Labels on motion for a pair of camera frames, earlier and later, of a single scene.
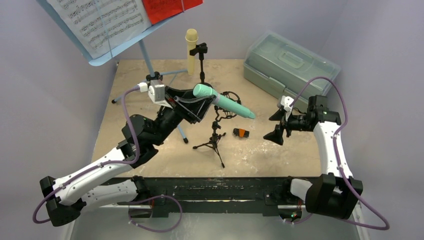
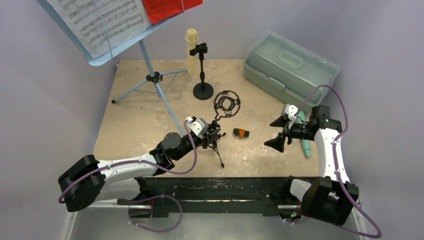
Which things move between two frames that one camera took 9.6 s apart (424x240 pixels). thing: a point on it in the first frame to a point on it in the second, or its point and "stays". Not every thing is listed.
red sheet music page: (158, 10) stays
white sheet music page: (98, 25) stays
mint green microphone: (200, 90) to (305, 142)
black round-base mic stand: (200, 48) stays
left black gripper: (190, 109) to (208, 136)
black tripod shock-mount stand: (220, 111) stays
